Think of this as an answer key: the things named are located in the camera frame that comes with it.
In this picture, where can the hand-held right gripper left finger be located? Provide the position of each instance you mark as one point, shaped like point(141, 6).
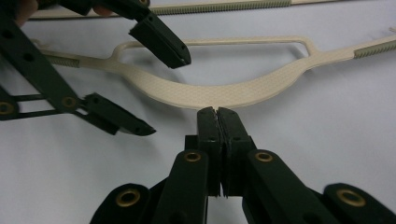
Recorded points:
point(202, 161)

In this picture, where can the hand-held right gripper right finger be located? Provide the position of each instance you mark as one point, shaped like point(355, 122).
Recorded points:
point(249, 168)

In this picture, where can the beige plastic clothes hanger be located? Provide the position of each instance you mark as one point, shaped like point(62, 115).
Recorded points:
point(218, 93)

